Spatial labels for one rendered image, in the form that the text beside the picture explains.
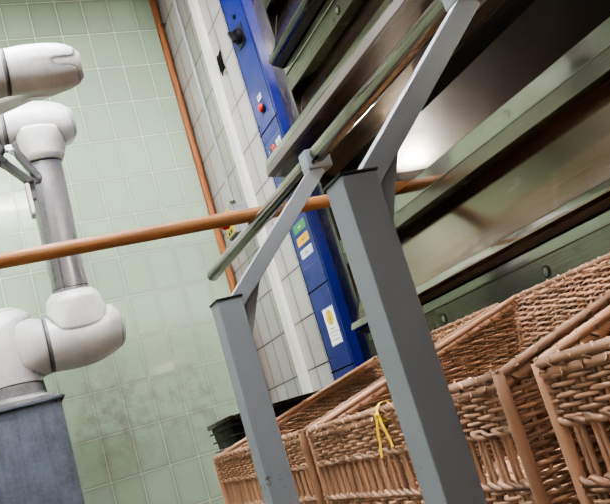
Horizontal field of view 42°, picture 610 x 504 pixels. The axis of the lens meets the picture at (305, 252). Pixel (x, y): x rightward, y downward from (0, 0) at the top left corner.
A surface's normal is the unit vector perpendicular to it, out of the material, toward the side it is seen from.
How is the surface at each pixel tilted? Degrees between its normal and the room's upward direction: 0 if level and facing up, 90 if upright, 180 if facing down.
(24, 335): 80
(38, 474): 90
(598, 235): 90
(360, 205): 90
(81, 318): 96
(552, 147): 70
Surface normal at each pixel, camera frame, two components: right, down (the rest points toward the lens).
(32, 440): 0.35, -0.30
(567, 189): -0.94, -0.15
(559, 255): -0.89, 0.18
